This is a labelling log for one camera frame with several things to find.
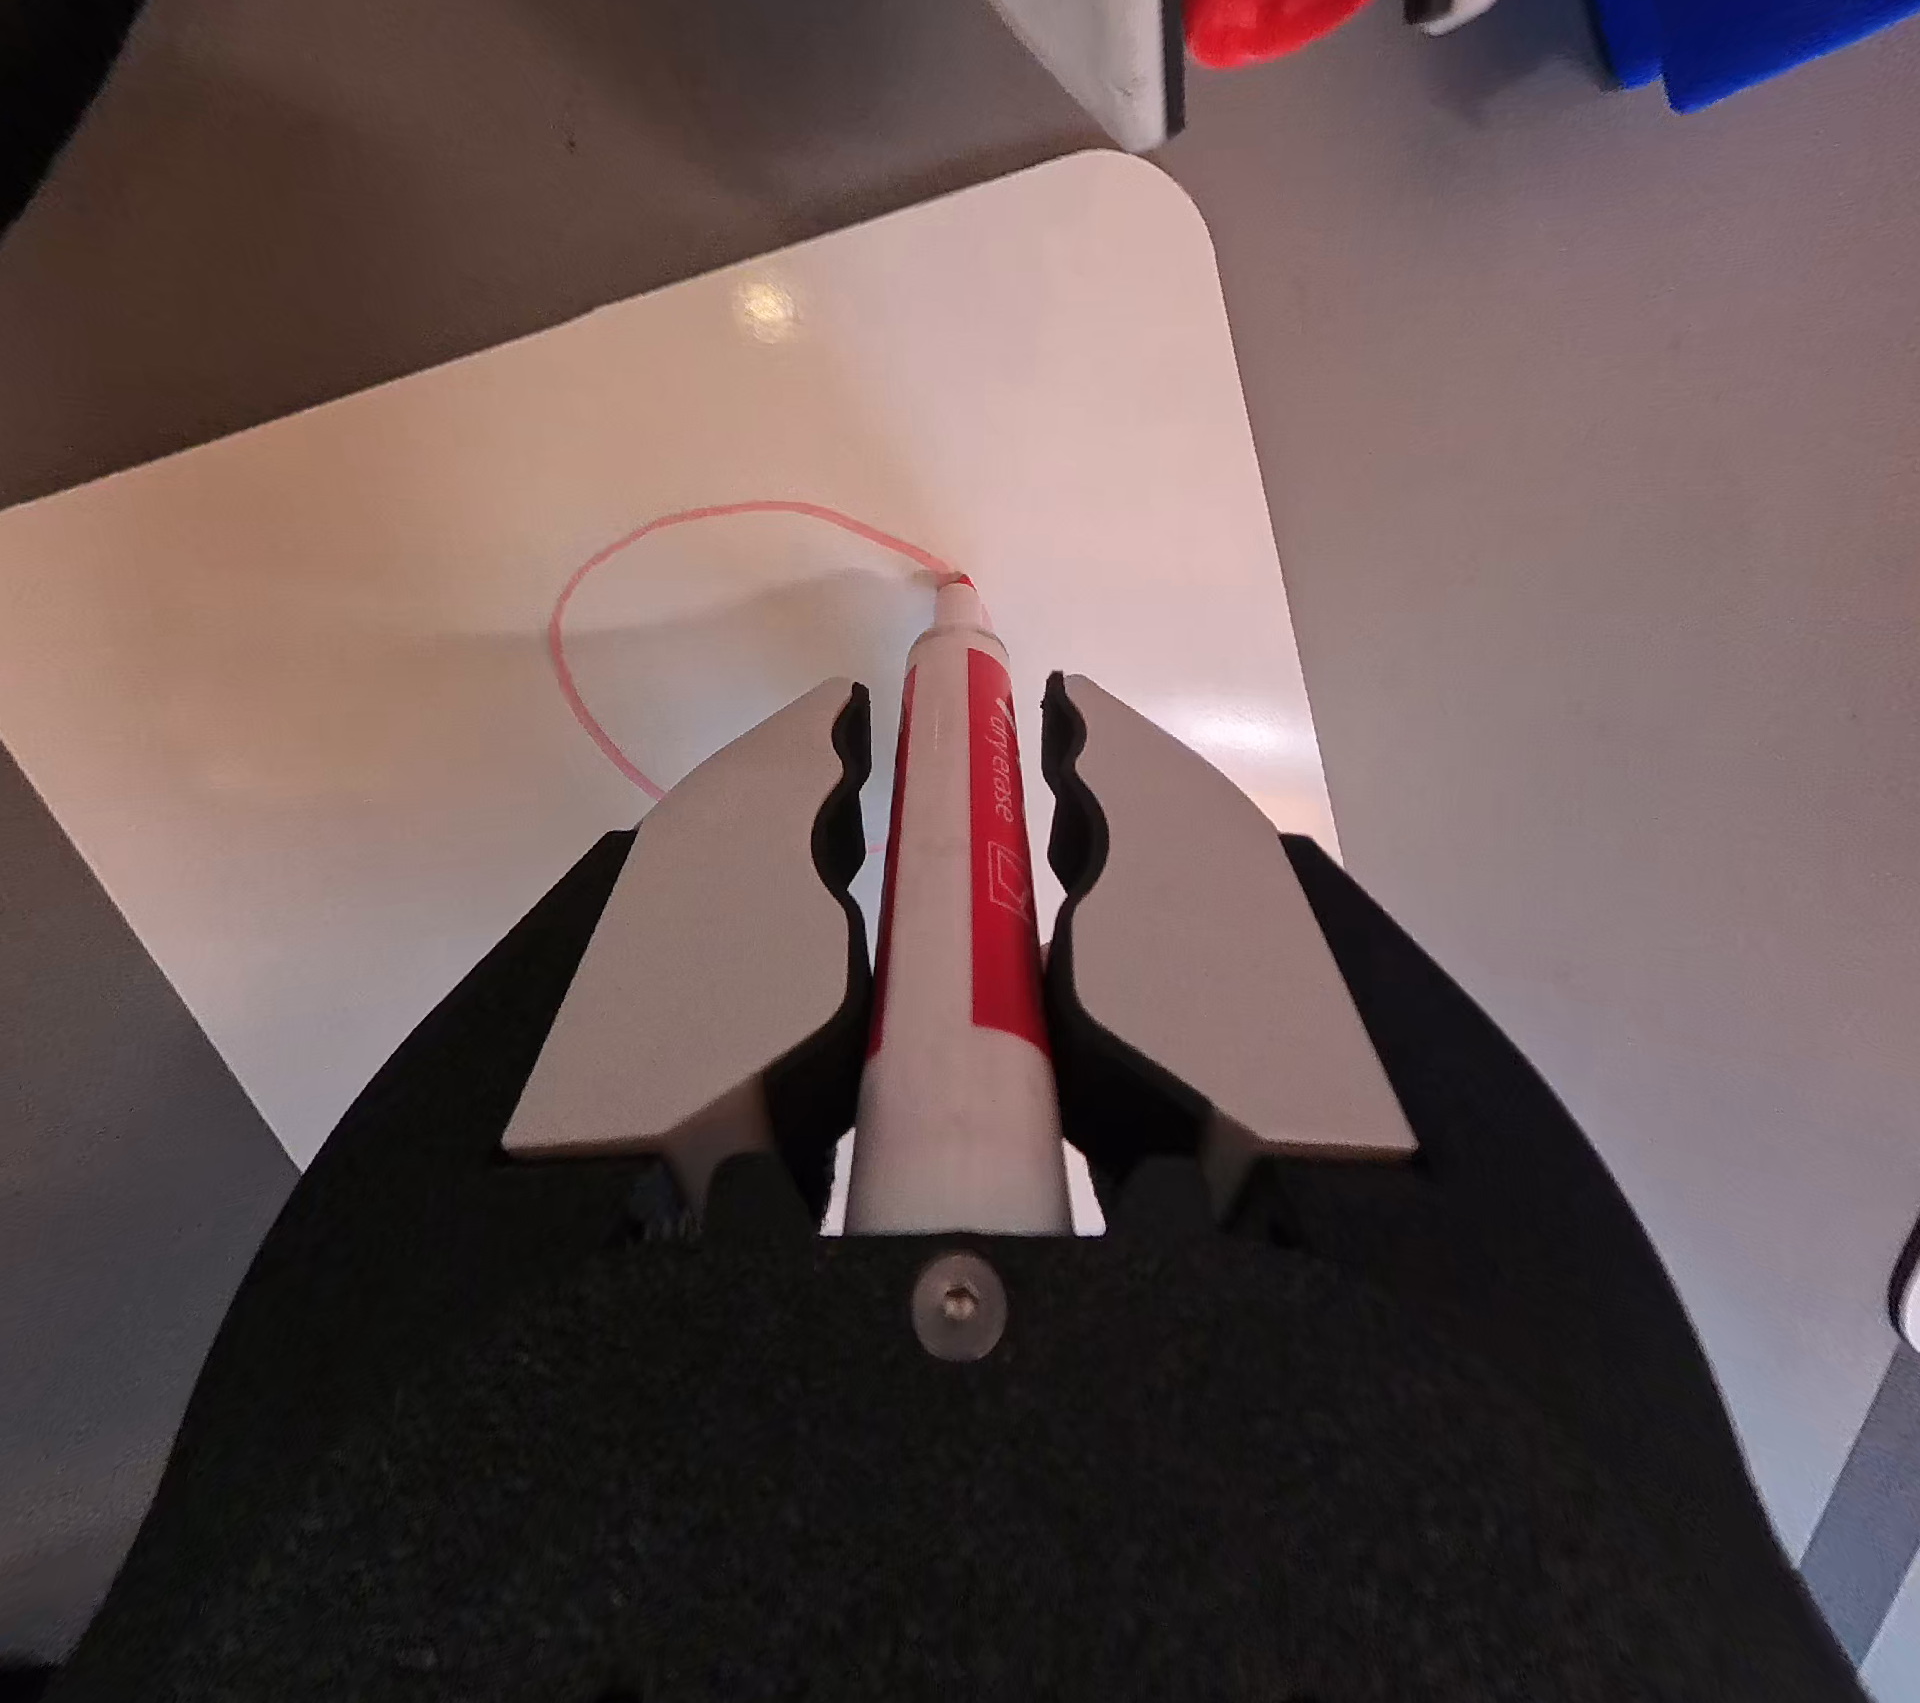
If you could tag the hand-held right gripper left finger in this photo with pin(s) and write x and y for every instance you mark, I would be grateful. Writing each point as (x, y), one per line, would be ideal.
(705, 968)

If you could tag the white whiteboard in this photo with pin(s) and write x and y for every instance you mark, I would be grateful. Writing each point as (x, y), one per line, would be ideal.
(451, 534)

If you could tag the red dry erase marker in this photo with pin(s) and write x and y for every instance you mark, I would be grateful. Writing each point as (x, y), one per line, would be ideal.
(961, 984)

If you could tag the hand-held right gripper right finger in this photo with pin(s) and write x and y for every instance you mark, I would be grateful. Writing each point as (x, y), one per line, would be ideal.
(1214, 968)

